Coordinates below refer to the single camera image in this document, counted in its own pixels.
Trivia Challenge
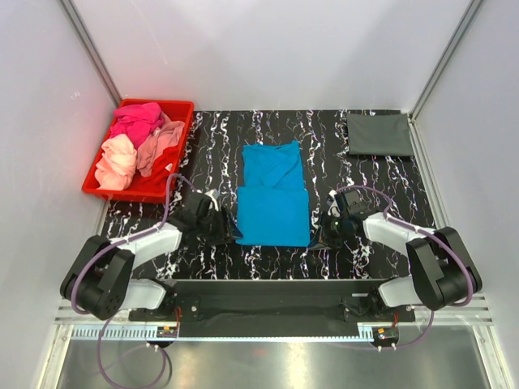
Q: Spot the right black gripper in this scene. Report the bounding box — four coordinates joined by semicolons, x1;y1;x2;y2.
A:
308;212;350;251

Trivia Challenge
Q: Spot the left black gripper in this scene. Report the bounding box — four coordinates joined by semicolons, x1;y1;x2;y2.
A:
196;207;242;247

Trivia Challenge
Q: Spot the blue t shirt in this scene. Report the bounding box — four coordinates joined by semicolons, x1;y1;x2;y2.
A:
237;140;311;248

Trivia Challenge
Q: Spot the dark grey t shirt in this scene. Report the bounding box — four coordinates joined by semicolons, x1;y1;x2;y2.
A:
347;113;414;157

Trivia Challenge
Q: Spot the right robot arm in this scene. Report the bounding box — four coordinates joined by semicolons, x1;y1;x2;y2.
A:
309;185;483;322

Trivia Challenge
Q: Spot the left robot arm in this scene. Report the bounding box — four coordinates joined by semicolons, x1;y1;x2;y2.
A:
60;190;242;321

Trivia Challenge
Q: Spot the red t shirt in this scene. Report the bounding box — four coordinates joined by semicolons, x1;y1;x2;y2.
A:
129;147;182;194

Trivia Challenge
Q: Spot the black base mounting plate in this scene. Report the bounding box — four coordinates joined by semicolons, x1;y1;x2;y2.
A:
129;280;415;341

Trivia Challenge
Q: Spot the dusty pink t shirt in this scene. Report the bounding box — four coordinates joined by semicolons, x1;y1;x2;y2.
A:
136;121;185;177

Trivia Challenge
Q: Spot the peach t shirt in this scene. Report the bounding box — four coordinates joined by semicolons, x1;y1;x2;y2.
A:
94;135;137;191

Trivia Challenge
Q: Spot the hot pink t shirt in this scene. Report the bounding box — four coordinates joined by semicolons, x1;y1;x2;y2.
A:
109;102;165;149

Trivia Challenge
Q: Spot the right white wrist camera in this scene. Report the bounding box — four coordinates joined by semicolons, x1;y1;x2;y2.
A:
327;191;341;217

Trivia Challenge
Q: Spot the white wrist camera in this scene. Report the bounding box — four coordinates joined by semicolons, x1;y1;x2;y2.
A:
204;189;220;211
327;191;341;217

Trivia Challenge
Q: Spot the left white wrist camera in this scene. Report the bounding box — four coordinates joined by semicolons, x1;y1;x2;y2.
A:
204;189;220;211

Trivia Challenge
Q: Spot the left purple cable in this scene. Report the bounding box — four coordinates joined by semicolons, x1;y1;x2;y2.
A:
71;173;204;388

